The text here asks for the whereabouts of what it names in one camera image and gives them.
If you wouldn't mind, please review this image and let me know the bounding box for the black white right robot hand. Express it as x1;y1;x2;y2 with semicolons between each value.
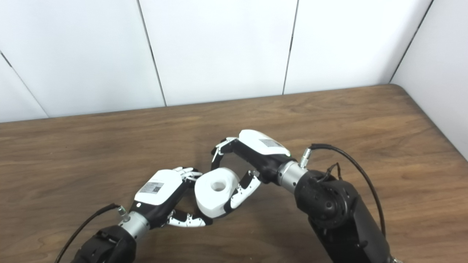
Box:
211;129;292;213

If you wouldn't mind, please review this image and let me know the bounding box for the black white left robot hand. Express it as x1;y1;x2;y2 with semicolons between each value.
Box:
130;167;213;230

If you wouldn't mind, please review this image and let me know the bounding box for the round white plastic piece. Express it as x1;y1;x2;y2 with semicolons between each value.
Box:
194;167;241;219

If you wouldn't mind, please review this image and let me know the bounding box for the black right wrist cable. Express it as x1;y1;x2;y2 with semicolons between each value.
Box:
300;144;387;238

